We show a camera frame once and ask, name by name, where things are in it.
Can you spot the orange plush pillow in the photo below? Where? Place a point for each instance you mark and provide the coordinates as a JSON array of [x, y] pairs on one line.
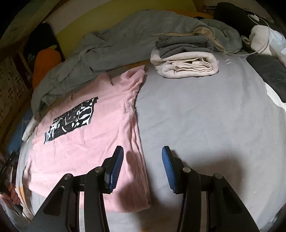
[[44, 64]]

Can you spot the dark grey pillow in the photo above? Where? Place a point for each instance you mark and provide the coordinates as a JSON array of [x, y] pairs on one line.
[[268, 69]]

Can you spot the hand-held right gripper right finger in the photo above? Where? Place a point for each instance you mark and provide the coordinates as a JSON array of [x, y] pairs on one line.
[[167, 169]]

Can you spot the folded dark grey garment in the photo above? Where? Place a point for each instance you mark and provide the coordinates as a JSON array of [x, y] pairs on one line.
[[178, 44]]

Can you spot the wooden bed frame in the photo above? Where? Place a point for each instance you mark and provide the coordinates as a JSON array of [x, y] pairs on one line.
[[13, 125]]

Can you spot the patterned beige panel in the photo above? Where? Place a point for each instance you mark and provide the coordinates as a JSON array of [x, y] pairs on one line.
[[11, 89]]

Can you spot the blue cloth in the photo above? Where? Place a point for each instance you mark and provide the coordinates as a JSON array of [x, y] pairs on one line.
[[19, 133]]

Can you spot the cream cloth bundle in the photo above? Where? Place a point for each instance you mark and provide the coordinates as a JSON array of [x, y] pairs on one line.
[[259, 38]]

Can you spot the white plastic bag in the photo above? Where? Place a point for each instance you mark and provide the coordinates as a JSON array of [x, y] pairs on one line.
[[277, 42]]

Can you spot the folded cream garment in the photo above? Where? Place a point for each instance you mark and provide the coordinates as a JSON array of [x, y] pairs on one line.
[[190, 65]]

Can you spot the black cloth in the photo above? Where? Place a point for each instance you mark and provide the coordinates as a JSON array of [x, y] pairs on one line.
[[232, 15]]

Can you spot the person's left hand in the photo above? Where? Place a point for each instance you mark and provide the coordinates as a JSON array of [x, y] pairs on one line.
[[13, 195]]

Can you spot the pink printed t-shirt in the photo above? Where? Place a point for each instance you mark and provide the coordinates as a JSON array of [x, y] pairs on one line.
[[100, 129]]

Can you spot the white cloth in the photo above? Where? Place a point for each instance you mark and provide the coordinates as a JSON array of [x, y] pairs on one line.
[[29, 129]]

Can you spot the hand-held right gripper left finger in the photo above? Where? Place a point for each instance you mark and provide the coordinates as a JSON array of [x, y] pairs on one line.
[[116, 168]]

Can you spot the grey-green blanket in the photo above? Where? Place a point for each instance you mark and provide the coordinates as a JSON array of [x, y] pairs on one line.
[[134, 33]]

